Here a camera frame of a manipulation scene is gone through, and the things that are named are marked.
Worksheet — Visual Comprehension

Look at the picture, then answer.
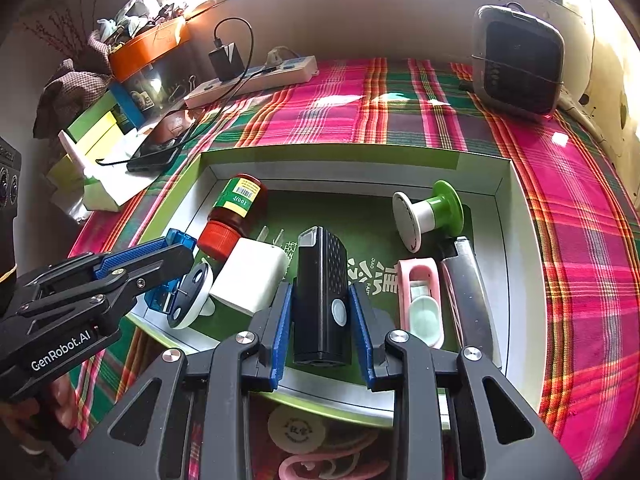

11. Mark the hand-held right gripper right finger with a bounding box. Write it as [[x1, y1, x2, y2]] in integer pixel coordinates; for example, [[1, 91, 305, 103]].
[[347, 282, 583, 480]]

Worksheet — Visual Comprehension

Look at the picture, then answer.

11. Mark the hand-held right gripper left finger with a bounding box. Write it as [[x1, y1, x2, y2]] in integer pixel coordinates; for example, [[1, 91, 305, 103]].
[[60, 280, 296, 480]]

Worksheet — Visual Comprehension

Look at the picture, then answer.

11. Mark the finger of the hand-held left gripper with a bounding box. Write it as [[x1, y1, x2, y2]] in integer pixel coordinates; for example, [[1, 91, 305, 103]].
[[2, 260, 195, 333], [17, 237, 197, 291]]

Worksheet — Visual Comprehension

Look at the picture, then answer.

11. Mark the blue transparent plastic case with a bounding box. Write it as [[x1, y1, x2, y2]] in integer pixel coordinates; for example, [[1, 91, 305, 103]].
[[144, 228, 197, 314]]

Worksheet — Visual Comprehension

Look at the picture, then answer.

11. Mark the black flashlight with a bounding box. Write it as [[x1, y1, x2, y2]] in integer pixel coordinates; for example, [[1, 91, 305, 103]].
[[292, 226, 350, 367]]

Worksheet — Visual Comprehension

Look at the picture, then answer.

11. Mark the white plug charger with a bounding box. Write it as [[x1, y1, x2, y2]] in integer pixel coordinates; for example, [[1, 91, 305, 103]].
[[208, 227, 286, 317]]

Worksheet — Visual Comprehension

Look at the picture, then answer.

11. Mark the pink clip case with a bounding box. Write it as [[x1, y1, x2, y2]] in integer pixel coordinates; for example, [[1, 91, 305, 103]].
[[398, 257, 446, 350]]

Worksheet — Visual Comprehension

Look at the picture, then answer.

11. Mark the silver black lighter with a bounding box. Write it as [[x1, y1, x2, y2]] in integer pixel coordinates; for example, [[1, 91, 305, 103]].
[[438, 236, 497, 357]]

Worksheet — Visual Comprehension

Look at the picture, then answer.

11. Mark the green cardboard box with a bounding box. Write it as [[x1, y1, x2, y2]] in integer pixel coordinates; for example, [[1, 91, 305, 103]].
[[125, 142, 547, 429]]

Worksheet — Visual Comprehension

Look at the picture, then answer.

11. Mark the person's left hand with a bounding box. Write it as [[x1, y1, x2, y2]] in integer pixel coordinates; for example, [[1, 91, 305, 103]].
[[0, 379, 77, 457]]

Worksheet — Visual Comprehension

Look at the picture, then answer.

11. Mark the green tissue pack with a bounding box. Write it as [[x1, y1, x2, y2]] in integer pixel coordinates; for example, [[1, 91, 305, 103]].
[[46, 155, 147, 214]]

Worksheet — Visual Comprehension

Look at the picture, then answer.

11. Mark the white round disc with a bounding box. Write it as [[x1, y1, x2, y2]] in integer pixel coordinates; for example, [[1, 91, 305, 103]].
[[267, 404, 327, 457]]

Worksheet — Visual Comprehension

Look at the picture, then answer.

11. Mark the black smartphone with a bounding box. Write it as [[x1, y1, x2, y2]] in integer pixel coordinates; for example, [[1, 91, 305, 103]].
[[125, 147, 184, 175]]

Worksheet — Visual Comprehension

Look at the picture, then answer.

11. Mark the brown bottle with red cap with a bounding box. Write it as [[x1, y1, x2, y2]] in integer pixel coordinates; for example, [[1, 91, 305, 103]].
[[197, 173, 269, 262]]

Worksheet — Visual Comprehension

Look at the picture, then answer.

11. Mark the white plastic stand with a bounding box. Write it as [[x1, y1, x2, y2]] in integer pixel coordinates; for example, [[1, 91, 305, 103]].
[[58, 130, 92, 174]]

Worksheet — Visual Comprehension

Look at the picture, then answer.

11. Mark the pink plastic hook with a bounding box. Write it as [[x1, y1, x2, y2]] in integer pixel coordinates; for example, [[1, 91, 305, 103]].
[[277, 452, 353, 480]]

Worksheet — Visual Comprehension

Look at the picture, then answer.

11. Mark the green and yellow carton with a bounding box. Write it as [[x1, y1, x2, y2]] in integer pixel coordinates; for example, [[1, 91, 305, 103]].
[[67, 92, 147, 162]]

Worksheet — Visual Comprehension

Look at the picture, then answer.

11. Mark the green and white spool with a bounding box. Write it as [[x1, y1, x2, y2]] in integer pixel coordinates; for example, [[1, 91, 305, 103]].
[[392, 180, 466, 254]]

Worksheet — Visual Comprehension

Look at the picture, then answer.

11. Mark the blue small box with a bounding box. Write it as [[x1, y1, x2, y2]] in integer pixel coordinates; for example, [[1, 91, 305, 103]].
[[109, 82, 147, 129]]

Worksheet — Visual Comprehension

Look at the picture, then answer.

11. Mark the checked cloth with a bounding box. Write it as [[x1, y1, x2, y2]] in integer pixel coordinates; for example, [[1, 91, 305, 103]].
[[33, 57, 114, 139]]

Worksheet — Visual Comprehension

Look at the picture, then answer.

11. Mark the orange storage box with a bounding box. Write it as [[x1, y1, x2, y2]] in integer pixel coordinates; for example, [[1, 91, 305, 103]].
[[107, 16, 194, 84]]

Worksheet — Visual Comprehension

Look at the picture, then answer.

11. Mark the white power strip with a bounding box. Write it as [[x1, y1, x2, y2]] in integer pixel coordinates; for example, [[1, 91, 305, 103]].
[[183, 54, 320, 110]]

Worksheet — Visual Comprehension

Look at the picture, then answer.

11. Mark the black plug adapter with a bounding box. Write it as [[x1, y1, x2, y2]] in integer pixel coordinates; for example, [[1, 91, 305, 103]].
[[208, 44, 246, 81]]

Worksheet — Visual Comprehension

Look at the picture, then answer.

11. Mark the plaid blanket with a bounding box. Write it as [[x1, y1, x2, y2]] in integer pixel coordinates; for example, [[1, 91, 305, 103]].
[[67, 57, 640, 480]]

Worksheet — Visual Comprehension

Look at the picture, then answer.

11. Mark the clutter of small plastic bits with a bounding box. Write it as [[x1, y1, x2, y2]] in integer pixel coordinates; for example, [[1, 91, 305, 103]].
[[89, 0, 187, 52]]

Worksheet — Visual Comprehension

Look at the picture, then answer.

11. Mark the dried twig bunch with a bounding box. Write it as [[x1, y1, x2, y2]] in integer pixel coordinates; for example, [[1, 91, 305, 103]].
[[27, 0, 103, 63]]

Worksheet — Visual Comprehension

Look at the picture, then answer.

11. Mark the small dark space heater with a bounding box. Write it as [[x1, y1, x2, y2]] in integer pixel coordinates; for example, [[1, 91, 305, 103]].
[[471, 4, 566, 117]]

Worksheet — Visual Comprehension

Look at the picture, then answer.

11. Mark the heart print curtain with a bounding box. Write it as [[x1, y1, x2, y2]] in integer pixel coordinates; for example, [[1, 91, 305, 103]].
[[557, 0, 640, 166]]

